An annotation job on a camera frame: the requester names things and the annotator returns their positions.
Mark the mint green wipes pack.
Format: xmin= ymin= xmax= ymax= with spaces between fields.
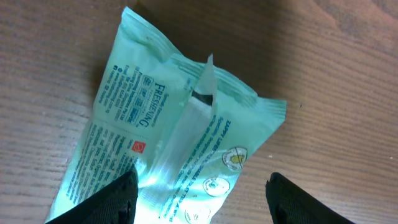
xmin=47 ymin=8 xmax=287 ymax=223

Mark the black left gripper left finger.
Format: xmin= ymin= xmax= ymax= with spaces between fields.
xmin=46 ymin=169 xmax=138 ymax=224

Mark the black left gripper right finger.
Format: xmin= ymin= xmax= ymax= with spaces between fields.
xmin=266 ymin=172 xmax=353 ymax=224

